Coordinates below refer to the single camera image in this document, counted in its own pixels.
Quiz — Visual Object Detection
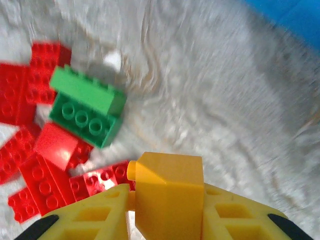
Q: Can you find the blue plastic bin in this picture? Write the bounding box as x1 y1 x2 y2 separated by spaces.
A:
241 0 320 55

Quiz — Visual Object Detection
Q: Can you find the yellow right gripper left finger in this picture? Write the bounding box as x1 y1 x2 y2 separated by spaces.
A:
14 183 131 240

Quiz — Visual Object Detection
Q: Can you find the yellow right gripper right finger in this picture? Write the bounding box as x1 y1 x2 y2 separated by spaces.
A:
201 184 315 240

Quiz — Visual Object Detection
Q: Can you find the green lego brick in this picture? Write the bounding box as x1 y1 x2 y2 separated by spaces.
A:
49 65 128 117
48 93 124 150

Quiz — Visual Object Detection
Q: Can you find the yellow lego brick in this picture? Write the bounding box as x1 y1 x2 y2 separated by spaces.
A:
126 151 204 240

